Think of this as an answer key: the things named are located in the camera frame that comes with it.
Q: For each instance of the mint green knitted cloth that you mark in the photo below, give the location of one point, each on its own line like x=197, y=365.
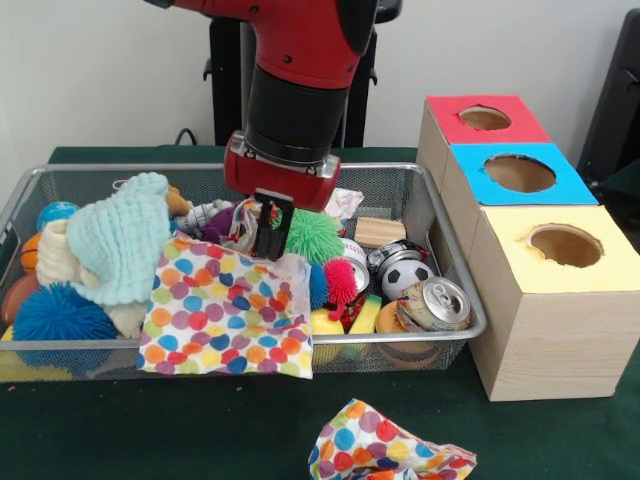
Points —
x=120, y=235

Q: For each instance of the plain yellow ball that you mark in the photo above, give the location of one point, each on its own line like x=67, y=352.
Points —
x=327, y=328

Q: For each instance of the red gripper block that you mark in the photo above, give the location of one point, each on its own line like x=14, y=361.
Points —
x=285, y=182

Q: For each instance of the black and white soccer ball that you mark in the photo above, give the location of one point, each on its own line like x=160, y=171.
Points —
x=407, y=275

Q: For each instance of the dark green table cloth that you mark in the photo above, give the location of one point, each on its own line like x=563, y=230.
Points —
x=625, y=180
x=300, y=410

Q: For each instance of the black panel stand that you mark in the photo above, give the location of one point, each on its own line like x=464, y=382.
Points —
x=615, y=100

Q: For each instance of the wooden box with three holes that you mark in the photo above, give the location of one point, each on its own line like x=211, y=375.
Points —
x=550, y=340

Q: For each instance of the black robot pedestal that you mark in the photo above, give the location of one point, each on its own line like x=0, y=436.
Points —
x=225, y=80

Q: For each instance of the blue spiky rubber ball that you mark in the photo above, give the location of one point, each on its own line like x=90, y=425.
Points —
x=60, y=315

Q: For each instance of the green spiky rubber ball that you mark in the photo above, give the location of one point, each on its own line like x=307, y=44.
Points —
x=318, y=237

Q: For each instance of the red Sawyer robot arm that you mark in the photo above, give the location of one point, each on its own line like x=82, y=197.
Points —
x=300, y=60

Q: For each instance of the flat wooden block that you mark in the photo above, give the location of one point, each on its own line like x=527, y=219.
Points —
x=380, y=230

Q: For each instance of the multicoloured spiky caterpillar toy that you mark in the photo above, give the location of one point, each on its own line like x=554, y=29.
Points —
x=340, y=280

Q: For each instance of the shallow clear mesh bin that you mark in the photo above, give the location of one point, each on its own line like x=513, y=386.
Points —
x=440, y=200

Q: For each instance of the cream knitted cloth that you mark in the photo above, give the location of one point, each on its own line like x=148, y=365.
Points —
x=55, y=255

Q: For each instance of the crushed silver drink can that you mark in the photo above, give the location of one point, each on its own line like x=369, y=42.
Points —
x=435, y=305

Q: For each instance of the polka dot cloth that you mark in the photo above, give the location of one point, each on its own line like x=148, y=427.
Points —
x=225, y=310

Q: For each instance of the colourful patterned cloth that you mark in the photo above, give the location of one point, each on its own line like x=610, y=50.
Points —
x=370, y=440

